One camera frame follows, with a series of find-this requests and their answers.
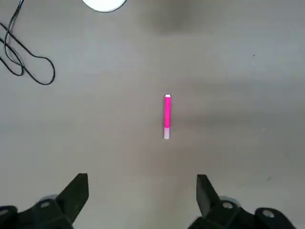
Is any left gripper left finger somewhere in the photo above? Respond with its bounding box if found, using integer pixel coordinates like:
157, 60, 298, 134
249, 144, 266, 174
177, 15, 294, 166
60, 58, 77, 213
0, 173, 89, 229

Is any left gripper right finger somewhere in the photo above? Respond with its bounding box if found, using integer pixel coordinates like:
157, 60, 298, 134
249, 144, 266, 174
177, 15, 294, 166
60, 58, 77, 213
190, 174, 296, 229

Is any pink highlighter pen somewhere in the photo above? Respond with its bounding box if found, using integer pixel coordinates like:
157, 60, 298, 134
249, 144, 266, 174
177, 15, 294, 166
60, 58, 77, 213
163, 94, 173, 140

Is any black lamp cable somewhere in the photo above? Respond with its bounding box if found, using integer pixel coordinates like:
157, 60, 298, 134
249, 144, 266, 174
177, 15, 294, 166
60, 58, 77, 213
0, 0, 56, 86

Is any white desk lamp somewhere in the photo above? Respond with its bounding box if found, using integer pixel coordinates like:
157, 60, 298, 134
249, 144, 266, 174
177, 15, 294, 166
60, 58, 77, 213
81, 0, 127, 13

